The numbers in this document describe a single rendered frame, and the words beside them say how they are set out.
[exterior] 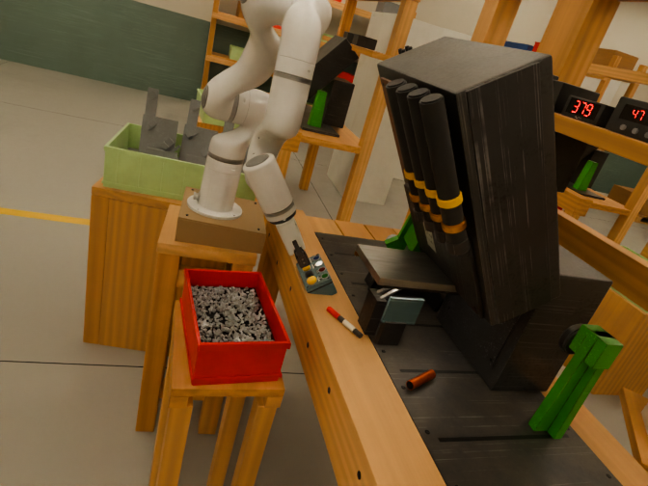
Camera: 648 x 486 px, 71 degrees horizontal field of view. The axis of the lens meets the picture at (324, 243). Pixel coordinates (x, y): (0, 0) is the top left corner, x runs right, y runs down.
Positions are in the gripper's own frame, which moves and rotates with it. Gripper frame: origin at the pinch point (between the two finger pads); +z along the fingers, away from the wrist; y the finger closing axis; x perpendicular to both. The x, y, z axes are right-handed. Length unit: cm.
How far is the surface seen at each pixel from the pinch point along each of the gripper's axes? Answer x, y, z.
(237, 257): -19.8, -26.3, 5.6
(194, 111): -18, -112, -26
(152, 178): -43, -80, -14
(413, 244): 29.1, 8.3, 4.8
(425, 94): 30, 38, -43
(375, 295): 13.4, 17.3, 8.0
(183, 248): -33.6, -27.7, -5.0
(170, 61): -69, -696, 5
